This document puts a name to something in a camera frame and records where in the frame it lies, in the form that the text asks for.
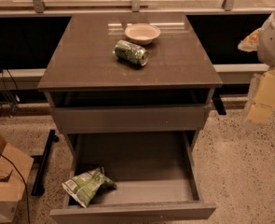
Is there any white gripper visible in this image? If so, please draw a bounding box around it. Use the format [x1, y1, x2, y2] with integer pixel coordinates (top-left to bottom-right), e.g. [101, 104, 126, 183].
[238, 28, 275, 124]

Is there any green jalapeno chip bag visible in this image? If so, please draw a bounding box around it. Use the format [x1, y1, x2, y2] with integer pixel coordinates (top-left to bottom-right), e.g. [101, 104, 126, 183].
[62, 167, 117, 208]

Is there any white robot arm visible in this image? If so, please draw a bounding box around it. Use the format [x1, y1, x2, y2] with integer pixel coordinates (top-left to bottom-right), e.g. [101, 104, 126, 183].
[238, 10, 275, 129]

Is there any grey drawer cabinet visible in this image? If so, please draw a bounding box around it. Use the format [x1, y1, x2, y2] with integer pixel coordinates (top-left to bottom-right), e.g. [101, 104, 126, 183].
[36, 13, 224, 224]

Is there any open grey middle drawer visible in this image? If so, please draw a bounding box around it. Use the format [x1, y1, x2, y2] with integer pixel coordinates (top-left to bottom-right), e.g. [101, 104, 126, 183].
[50, 132, 216, 224]

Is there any closed grey top drawer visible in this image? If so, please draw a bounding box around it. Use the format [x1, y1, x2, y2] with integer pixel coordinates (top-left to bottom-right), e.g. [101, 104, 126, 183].
[52, 105, 211, 134]

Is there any white paper bowl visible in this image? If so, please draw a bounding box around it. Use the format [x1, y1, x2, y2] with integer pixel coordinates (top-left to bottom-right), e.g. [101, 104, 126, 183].
[125, 23, 160, 45]

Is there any green soda can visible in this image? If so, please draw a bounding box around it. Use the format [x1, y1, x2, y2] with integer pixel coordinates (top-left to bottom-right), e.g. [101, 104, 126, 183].
[114, 40, 148, 66]

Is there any black metal stand leg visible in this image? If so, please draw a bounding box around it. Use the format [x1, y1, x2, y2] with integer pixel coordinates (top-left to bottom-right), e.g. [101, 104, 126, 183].
[31, 130, 59, 196]

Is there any brown cardboard box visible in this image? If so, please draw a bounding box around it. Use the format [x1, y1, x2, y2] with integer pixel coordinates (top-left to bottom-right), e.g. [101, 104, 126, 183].
[0, 134, 34, 223]

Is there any black cable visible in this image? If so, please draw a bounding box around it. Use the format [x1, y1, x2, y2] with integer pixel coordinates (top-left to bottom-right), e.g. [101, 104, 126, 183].
[0, 138, 32, 224]

